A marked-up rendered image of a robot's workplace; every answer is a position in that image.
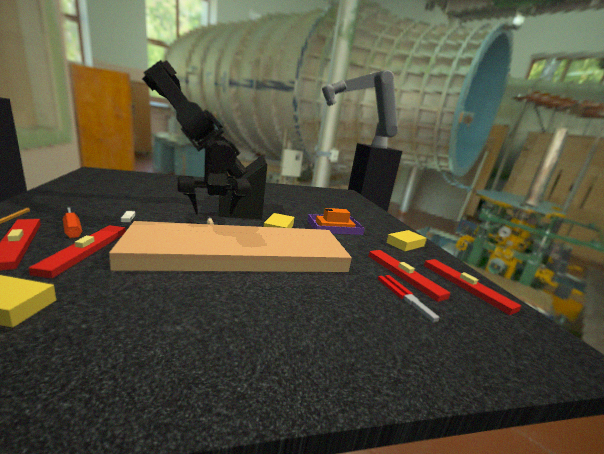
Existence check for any yellow flat block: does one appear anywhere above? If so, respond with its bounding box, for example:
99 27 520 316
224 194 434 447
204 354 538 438
0 275 56 327
386 230 426 251
264 213 294 228

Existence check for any purple shallow tray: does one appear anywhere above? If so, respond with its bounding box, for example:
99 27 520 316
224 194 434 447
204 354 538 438
307 214 365 235

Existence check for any thin orange bar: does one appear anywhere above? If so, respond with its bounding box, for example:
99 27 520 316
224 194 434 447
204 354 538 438
0 208 30 224

